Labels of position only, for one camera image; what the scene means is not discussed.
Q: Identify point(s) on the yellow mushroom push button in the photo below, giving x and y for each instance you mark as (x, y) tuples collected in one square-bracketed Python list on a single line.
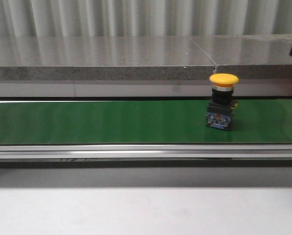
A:
[(220, 110)]

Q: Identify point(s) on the grey granite countertop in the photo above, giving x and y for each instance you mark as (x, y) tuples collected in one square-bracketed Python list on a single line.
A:
[(143, 66)]

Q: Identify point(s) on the green conveyor belt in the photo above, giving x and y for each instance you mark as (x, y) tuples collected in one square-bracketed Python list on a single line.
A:
[(160, 121)]

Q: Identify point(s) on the grey pleated curtain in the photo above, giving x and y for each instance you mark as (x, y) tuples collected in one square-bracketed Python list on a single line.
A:
[(144, 17)]

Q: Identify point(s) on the aluminium conveyor frame rail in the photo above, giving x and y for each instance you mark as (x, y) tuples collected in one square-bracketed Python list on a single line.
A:
[(146, 155)]

